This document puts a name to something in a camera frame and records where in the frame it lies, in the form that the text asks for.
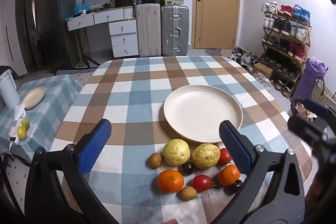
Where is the beige suitcase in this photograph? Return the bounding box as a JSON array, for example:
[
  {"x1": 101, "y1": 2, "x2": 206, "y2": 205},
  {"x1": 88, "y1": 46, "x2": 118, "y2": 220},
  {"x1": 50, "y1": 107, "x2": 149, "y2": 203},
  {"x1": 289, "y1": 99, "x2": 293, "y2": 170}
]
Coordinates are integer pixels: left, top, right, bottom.
[{"x1": 135, "y1": 3, "x2": 162, "y2": 58}]

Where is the purple bag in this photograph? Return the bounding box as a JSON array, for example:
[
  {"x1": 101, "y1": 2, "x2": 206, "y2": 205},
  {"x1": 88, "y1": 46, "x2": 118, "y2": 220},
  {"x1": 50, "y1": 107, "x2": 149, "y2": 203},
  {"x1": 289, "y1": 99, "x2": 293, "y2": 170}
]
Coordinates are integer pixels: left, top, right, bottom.
[{"x1": 298, "y1": 57, "x2": 328, "y2": 104}]

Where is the dark grey fridge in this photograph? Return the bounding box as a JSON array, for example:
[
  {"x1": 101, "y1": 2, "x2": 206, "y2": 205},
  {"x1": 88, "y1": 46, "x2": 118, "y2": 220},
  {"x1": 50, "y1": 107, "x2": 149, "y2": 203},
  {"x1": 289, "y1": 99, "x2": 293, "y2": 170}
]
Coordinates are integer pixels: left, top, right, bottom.
[{"x1": 35, "y1": 0, "x2": 79, "y2": 71}]

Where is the yellow guava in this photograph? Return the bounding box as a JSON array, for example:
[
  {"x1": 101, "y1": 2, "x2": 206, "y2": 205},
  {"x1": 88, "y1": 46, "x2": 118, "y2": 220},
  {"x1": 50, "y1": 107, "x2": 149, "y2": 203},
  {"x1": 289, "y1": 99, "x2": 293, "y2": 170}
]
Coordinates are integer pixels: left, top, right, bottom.
[
  {"x1": 191, "y1": 143, "x2": 221, "y2": 169},
  {"x1": 163, "y1": 139, "x2": 191, "y2": 167}
]

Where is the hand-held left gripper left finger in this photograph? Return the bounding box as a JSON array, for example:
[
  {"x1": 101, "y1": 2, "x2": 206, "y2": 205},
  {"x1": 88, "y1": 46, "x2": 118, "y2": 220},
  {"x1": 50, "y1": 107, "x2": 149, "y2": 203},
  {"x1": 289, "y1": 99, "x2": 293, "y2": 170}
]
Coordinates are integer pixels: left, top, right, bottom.
[{"x1": 24, "y1": 118, "x2": 124, "y2": 224}]

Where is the dark wardrobe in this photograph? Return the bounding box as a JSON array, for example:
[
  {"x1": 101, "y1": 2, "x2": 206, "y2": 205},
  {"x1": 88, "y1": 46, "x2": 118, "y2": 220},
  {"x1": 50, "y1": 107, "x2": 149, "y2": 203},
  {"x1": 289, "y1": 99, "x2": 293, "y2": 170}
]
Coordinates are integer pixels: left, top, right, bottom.
[{"x1": 16, "y1": 0, "x2": 42, "y2": 75}]

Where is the brown blue checked tablecloth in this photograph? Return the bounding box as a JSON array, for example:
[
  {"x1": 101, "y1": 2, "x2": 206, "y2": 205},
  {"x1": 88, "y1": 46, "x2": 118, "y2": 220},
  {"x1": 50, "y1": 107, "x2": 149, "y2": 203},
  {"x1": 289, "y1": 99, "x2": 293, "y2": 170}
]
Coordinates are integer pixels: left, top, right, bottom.
[{"x1": 50, "y1": 55, "x2": 313, "y2": 224}]

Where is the small cardboard box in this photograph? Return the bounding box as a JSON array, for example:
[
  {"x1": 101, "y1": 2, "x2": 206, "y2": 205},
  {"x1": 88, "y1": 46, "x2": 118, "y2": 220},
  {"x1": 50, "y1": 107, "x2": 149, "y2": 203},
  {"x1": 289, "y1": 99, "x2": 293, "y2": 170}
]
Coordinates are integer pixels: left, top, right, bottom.
[{"x1": 252, "y1": 63, "x2": 273, "y2": 79}]

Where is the red tomato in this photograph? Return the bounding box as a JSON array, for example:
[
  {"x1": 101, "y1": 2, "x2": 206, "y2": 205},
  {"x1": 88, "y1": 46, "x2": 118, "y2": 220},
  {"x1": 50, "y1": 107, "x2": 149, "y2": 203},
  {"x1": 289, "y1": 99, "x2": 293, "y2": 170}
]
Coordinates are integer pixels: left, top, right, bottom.
[
  {"x1": 192, "y1": 175, "x2": 213, "y2": 191},
  {"x1": 218, "y1": 148, "x2": 232, "y2": 165}
]

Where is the grey door mat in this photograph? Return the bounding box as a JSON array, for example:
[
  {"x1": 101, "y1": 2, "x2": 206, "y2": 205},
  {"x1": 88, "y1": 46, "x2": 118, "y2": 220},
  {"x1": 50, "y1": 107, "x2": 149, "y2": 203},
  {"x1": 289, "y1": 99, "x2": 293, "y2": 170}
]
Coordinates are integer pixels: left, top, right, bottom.
[{"x1": 205, "y1": 48, "x2": 231, "y2": 56}]

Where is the orange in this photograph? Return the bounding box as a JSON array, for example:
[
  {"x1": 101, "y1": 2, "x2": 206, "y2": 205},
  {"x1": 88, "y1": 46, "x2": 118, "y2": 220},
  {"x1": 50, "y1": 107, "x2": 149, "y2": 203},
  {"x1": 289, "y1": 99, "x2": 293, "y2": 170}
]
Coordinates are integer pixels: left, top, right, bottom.
[
  {"x1": 157, "y1": 169, "x2": 185, "y2": 194},
  {"x1": 217, "y1": 164, "x2": 241, "y2": 186}
]

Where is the shoe rack with shoes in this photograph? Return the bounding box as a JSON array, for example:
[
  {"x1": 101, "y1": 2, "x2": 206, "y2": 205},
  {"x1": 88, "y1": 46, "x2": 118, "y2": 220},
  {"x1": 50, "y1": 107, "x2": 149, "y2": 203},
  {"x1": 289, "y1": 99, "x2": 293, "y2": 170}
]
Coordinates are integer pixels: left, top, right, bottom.
[{"x1": 262, "y1": 0, "x2": 311, "y2": 97}]

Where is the large black box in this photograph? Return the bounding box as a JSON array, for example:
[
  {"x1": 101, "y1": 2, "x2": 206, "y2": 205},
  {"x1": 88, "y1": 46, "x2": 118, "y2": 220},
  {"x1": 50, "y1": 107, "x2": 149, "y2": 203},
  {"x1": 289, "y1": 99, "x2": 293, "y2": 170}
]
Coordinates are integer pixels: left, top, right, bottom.
[{"x1": 115, "y1": 0, "x2": 134, "y2": 8}]

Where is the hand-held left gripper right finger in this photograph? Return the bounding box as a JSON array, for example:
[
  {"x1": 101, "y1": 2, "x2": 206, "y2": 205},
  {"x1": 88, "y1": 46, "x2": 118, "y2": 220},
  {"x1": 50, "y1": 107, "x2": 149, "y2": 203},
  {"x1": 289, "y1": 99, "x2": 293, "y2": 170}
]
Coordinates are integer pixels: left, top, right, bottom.
[{"x1": 213, "y1": 120, "x2": 306, "y2": 224}]

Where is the small wooden plate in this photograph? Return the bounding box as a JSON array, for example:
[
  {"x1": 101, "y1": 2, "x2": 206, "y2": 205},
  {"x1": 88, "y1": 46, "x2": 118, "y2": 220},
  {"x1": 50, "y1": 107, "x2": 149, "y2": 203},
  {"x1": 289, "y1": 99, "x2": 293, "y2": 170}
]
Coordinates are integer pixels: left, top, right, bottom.
[{"x1": 21, "y1": 87, "x2": 46, "y2": 110}]

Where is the white desk with drawers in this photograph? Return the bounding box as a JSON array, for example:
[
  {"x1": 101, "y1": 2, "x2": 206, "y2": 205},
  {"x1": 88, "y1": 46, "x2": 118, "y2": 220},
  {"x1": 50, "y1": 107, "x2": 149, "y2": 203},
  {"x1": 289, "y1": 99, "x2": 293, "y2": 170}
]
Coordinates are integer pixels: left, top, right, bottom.
[{"x1": 66, "y1": 7, "x2": 139, "y2": 58}]

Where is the black white striped mat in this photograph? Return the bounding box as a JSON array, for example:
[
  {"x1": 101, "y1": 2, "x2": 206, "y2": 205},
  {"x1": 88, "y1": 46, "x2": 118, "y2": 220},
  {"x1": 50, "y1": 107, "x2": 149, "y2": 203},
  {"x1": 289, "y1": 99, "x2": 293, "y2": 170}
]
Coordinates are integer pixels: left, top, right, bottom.
[{"x1": 54, "y1": 68, "x2": 97, "y2": 76}]

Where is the woven basket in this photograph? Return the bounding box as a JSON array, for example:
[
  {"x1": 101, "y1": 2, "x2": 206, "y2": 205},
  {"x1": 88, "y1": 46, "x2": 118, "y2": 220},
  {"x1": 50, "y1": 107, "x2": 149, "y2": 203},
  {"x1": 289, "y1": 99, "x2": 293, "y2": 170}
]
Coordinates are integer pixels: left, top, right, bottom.
[{"x1": 314, "y1": 76, "x2": 336, "y2": 110}]

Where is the blue plastic bag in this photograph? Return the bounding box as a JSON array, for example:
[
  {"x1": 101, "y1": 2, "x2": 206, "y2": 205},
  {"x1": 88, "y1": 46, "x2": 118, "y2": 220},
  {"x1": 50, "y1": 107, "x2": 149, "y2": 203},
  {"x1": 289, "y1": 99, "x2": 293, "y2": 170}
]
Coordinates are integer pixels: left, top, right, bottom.
[{"x1": 73, "y1": 1, "x2": 93, "y2": 14}]

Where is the teal checked cloth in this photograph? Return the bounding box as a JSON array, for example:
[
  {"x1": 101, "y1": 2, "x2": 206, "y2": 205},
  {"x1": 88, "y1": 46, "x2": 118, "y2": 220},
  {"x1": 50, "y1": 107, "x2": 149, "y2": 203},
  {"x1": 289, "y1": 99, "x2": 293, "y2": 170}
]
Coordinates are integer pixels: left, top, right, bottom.
[{"x1": 0, "y1": 74, "x2": 83, "y2": 159}]

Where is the wooden shoe rack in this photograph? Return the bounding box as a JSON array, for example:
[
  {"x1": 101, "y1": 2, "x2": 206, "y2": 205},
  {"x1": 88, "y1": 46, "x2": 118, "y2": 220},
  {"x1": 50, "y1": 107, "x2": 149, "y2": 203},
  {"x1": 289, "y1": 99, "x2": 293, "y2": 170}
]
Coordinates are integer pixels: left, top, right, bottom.
[{"x1": 261, "y1": 10, "x2": 313, "y2": 98}]

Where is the cream round plate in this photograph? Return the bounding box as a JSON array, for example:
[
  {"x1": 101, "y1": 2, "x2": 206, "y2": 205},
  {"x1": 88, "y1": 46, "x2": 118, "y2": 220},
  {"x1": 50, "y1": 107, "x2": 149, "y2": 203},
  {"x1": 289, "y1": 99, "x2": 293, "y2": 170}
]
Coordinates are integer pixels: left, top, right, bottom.
[{"x1": 163, "y1": 85, "x2": 243, "y2": 144}]

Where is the white kettle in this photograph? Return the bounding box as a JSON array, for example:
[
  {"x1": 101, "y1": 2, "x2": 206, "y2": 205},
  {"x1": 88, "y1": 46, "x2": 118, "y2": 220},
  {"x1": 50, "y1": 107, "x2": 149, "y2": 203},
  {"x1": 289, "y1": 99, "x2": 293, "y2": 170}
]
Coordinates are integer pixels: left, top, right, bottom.
[{"x1": 0, "y1": 69, "x2": 20, "y2": 110}]

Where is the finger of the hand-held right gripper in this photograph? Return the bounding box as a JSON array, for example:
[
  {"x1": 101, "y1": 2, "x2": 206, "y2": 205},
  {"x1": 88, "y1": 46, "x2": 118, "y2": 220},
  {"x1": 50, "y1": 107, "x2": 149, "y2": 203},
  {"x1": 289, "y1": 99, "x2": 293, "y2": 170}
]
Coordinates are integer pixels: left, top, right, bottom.
[
  {"x1": 288, "y1": 115, "x2": 328, "y2": 146},
  {"x1": 304, "y1": 98, "x2": 336, "y2": 123}
]

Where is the dark purple plum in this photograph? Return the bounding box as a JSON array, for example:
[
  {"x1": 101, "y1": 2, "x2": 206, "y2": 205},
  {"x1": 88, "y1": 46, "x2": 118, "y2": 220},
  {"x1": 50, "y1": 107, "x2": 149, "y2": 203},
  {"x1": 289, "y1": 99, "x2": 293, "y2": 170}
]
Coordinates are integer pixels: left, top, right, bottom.
[
  {"x1": 182, "y1": 162, "x2": 195, "y2": 176},
  {"x1": 230, "y1": 179, "x2": 243, "y2": 193}
]

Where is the black white patterned cloth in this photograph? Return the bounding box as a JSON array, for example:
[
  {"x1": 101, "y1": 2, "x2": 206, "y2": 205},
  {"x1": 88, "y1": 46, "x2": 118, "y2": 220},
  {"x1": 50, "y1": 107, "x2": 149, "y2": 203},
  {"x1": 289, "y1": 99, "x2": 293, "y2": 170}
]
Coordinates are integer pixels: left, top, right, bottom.
[{"x1": 228, "y1": 47, "x2": 259, "y2": 72}]

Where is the wooden door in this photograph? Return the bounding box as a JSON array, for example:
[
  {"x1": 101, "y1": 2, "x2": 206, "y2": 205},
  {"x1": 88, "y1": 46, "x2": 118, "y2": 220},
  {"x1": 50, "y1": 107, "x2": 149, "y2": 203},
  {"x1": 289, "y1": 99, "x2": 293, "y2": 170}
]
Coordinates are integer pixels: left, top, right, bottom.
[{"x1": 192, "y1": 0, "x2": 240, "y2": 50}]

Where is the silver suitcase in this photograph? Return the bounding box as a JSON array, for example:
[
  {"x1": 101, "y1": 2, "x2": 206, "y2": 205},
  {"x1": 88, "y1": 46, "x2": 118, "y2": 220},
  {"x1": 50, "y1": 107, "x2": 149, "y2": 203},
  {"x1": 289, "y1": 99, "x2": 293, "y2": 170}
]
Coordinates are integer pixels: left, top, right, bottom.
[{"x1": 161, "y1": 5, "x2": 189, "y2": 57}]

